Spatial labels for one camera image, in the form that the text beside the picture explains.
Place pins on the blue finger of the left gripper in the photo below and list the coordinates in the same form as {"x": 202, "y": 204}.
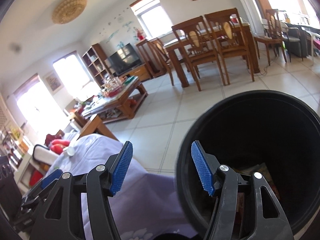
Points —
{"x": 56, "y": 174}

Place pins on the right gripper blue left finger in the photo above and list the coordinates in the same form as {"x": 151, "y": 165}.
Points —
{"x": 119, "y": 168}

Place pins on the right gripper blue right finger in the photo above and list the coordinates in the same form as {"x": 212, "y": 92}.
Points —
{"x": 205, "y": 174}

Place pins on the black round trash bin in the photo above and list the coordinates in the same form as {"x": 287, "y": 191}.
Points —
{"x": 263, "y": 147}

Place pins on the white side shelf unit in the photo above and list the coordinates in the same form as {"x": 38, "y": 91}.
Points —
{"x": 23, "y": 175}

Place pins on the red cushion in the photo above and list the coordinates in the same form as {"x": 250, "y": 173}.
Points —
{"x": 58, "y": 145}

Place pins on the wooden sofa with cushions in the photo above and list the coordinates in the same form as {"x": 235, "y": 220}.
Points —
{"x": 42, "y": 153}

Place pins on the purple floral tablecloth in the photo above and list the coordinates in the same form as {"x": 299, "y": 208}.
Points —
{"x": 147, "y": 205}

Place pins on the wooden coffee table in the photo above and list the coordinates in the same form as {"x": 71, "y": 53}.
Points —
{"x": 120, "y": 107}

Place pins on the small framed flower picture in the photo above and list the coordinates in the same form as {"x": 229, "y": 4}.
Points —
{"x": 53, "y": 82}

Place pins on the tall wooden plant stand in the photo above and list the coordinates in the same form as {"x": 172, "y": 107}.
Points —
{"x": 154, "y": 68}

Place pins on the wooden tv cabinet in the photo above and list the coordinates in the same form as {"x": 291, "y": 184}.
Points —
{"x": 140, "y": 71}

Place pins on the black flat television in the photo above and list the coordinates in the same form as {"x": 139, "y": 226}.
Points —
{"x": 124, "y": 59}

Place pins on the wooden dining chair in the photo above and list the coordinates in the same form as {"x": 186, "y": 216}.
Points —
{"x": 230, "y": 37}
{"x": 197, "y": 46}

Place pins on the wooden bookshelf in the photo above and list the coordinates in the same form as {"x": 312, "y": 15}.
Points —
{"x": 95, "y": 61}

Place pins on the wooden chair by doorway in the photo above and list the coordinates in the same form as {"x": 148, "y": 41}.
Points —
{"x": 272, "y": 34}

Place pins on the white standing air conditioner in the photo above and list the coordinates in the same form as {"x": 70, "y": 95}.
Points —
{"x": 254, "y": 16}

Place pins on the gold round ceiling lamp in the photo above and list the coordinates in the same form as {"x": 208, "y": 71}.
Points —
{"x": 68, "y": 10}

